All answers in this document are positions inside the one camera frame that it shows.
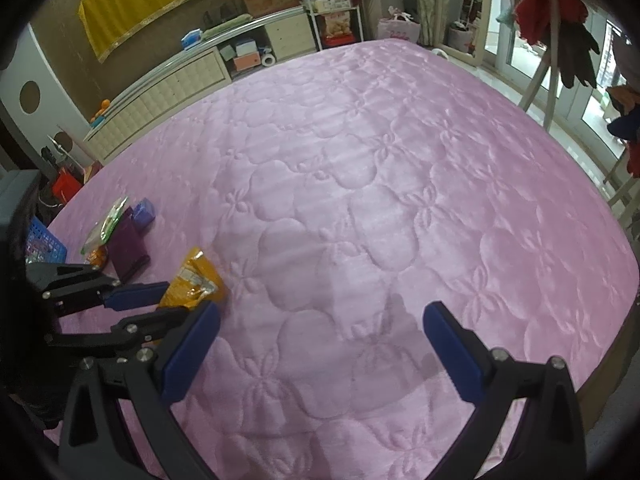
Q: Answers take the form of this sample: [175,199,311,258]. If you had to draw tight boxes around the small blue purple packet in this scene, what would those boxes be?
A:
[132,198,155,232]

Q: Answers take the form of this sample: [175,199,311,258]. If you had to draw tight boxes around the plate of oranges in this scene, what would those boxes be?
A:
[90,99,111,128]

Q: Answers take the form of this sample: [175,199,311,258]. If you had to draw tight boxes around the blue tissue pack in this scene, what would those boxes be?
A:
[180,28,203,50]

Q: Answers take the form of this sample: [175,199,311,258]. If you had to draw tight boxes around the green-end wafer cracker pack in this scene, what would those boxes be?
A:
[80,196,129,255]

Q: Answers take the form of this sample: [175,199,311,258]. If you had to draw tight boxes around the wooden clothes drying rack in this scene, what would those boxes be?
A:
[498,0,639,230]

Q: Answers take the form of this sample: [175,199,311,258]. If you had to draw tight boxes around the dark purple snack packet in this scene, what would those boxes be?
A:
[106,207,151,284]

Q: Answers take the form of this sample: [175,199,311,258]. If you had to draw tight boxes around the cream TV cabinet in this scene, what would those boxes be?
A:
[84,6,316,165]

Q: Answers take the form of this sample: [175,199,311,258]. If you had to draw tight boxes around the orange yellow snack bag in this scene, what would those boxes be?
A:
[158,247,228,310]

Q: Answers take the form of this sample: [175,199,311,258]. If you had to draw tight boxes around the broom and dustpan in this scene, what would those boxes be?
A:
[49,125,103,185]

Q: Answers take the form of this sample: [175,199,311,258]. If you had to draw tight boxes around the pink quilted table cover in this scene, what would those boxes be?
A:
[51,40,639,479]

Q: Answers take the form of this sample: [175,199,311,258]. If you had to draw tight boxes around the green folded towel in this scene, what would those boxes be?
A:
[201,13,253,41]

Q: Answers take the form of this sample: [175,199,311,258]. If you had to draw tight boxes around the red shopping bag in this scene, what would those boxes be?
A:
[51,168,82,205]

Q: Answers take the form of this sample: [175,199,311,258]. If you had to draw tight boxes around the blue plastic basket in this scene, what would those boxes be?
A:
[25,217,67,263]

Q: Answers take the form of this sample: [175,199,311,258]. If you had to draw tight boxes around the paper towel roll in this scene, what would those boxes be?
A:
[260,53,277,67]

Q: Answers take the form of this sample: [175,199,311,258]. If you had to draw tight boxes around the orange cartoon snack bar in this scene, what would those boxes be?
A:
[86,245,108,270]

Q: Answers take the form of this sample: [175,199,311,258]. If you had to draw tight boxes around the pink gift bag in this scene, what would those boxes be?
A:
[376,6,421,44]

